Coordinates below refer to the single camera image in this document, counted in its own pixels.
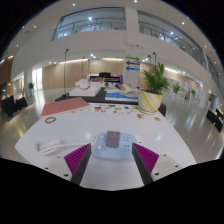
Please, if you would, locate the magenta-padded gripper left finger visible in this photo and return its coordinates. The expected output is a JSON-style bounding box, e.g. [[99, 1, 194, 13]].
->
[[43, 143, 92, 186]]

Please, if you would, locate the striped pot with green plant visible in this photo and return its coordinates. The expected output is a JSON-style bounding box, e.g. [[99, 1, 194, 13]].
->
[[137, 61, 171, 115]]

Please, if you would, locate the small green floor plant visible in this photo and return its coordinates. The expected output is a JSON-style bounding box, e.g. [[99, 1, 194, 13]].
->
[[27, 81, 36, 98], [171, 82, 183, 95]]

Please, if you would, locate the blue flat model board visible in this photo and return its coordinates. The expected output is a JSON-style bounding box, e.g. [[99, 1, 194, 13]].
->
[[104, 91, 140, 103]]

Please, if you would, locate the small brown ring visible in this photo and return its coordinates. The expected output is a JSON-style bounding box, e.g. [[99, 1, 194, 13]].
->
[[44, 116, 57, 125]]

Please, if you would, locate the colourful sticker sheet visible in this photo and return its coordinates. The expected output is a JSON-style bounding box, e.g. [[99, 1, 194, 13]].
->
[[89, 103, 139, 115]]

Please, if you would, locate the pink flat board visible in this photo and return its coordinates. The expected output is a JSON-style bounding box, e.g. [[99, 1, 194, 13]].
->
[[40, 96, 91, 118]]

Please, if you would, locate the tall black lamp pole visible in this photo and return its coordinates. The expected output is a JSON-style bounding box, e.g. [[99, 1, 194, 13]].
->
[[62, 48, 70, 98]]

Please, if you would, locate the white sign with arrows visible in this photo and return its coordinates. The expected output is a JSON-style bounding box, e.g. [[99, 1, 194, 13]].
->
[[123, 54, 142, 88]]

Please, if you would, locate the light blue power strip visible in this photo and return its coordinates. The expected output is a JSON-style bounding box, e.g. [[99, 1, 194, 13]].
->
[[91, 132, 148, 162]]

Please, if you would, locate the white power cable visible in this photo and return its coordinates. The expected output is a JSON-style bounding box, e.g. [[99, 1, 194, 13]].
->
[[32, 139, 96, 156]]

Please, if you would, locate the black piano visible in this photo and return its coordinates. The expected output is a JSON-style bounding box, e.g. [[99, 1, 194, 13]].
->
[[86, 71, 124, 85]]

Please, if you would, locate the group of black chairs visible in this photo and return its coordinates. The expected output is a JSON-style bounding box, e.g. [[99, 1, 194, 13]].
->
[[0, 94, 29, 118], [206, 107, 224, 133]]

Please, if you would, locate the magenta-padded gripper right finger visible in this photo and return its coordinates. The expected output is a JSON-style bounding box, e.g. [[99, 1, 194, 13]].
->
[[131, 142, 184, 186]]

